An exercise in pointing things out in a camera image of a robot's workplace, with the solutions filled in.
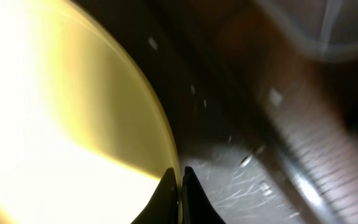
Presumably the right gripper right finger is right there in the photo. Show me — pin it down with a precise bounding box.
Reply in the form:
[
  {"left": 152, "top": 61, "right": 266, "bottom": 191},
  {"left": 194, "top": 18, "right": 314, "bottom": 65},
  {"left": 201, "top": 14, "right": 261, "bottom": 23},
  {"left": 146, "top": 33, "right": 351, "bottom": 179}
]
[{"left": 182, "top": 166, "right": 225, "bottom": 224}]

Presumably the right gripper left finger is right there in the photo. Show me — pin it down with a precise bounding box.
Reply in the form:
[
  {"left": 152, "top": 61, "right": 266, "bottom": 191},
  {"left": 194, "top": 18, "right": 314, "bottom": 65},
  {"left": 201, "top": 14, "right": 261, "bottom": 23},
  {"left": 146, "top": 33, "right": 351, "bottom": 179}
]
[{"left": 132, "top": 167, "right": 178, "bottom": 224}]

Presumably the yellow round plate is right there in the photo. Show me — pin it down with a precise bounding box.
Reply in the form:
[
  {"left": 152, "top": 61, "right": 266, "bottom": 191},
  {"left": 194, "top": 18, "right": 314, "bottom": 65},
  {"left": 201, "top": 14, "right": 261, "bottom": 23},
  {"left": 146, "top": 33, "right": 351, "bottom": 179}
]
[{"left": 0, "top": 1, "right": 181, "bottom": 223}]

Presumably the dark brown serving tray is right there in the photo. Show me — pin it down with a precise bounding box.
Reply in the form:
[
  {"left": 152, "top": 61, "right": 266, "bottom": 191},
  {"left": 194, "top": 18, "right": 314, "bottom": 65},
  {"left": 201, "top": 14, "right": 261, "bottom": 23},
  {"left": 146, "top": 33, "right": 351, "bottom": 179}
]
[{"left": 80, "top": 1, "right": 339, "bottom": 223}]

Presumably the clear plastic bin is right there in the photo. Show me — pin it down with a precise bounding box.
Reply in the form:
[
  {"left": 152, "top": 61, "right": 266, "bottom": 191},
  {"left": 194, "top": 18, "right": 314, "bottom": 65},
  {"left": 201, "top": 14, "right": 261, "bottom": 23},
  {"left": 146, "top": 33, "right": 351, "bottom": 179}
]
[{"left": 255, "top": 0, "right": 358, "bottom": 62}]

